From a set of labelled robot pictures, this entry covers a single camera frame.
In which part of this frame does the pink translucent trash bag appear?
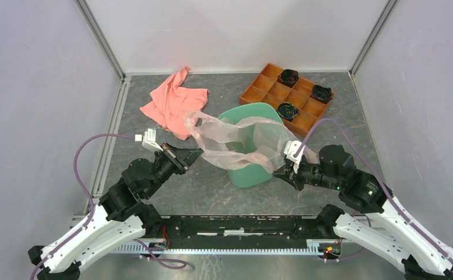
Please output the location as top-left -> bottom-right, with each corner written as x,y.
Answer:
184,111 -> 297,173

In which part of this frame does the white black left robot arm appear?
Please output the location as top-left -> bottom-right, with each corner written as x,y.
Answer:
28,143 -> 203,279

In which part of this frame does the green plastic trash bin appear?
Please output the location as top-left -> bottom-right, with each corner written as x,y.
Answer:
217,102 -> 285,190

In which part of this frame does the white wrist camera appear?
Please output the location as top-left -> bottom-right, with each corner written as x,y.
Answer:
134,128 -> 163,152
283,141 -> 304,174

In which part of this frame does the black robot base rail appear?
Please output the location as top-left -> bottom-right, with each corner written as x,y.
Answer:
127,204 -> 366,259

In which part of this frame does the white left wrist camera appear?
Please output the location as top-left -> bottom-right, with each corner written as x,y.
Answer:
134,128 -> 163,152

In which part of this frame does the left aluminium corner post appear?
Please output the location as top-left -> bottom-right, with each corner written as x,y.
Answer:
75,0 -> 126,81

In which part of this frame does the orange compartment tray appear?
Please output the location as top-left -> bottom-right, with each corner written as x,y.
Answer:
239,63 -> 332,136

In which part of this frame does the salmon pink cloth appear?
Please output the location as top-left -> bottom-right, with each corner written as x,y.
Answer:
140,66 -> 209,141

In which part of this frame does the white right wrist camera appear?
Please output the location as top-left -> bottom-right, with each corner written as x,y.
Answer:
283,141 -> 304,174

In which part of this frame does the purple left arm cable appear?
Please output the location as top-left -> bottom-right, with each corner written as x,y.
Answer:
29,134 -> 190,280

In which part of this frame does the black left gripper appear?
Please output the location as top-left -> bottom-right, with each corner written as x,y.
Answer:
145,141 -> 205,198

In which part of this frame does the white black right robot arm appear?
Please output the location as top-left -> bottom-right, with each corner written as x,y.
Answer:
274,141 -> 453,279

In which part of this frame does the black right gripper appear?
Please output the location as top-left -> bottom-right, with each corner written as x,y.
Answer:
272,154 -> 341,191

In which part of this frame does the dark red rolled tie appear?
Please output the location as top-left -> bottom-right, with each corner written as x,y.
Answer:
276,69 -> 299,88

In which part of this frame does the black brown rolled tie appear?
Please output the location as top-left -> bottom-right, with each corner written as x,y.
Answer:
310,85 -> 333,104

